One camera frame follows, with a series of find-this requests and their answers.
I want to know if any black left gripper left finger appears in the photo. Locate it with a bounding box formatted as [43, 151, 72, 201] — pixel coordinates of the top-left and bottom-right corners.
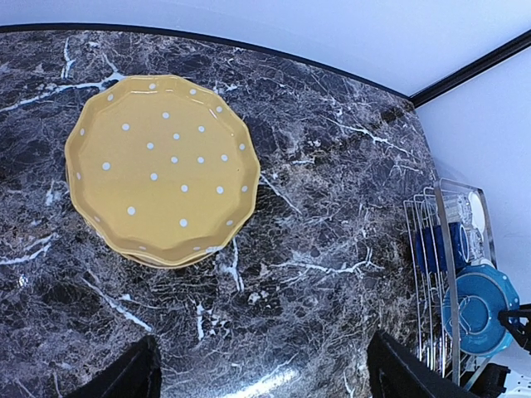
[72, 335, 162, 398]

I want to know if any yellow polka dot plate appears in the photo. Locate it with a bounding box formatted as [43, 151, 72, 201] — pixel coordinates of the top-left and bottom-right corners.
[81, 215, 226, 269]
[65, 75, 261, 260]

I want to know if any dark blue mug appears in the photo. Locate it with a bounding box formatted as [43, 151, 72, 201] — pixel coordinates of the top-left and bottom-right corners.
[414, 222, 470, 273]

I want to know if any metal wire dish rack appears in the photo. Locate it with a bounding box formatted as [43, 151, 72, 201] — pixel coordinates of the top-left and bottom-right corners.
[403, 187, 466, 385]

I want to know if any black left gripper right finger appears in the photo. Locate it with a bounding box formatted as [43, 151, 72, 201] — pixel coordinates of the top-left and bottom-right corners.
[367, 330, 475, 397]

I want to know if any black frame post right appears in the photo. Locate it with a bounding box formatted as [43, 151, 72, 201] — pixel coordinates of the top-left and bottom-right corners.
[410, 30, 531, 108]

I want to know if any teal and white mug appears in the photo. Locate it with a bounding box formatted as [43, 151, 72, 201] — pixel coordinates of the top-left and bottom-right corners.
[468, 191, 486, 233]

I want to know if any blue polka dot plate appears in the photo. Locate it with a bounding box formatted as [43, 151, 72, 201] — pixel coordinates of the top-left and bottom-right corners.
[455, 264, 520, 357]

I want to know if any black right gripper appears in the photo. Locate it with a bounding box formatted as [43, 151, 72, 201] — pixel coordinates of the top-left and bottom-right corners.
[498, 303, 531, 352]

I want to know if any clear glass cup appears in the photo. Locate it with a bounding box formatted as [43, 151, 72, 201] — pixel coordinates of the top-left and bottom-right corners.
[443, 193, 472, 226]
[465, 228, 485, 262]

